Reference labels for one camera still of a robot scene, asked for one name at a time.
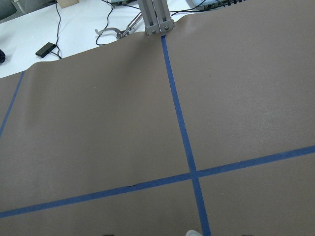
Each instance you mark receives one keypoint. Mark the purple marker pen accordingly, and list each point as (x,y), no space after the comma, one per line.
(192,233)

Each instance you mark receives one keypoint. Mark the metal rod with green clip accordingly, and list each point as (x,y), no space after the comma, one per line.
(125,32)

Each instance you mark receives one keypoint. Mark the black phone on table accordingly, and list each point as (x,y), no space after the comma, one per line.
(45,50)

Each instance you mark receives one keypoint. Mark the aluminium frame post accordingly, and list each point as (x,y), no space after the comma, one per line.
(156,16)

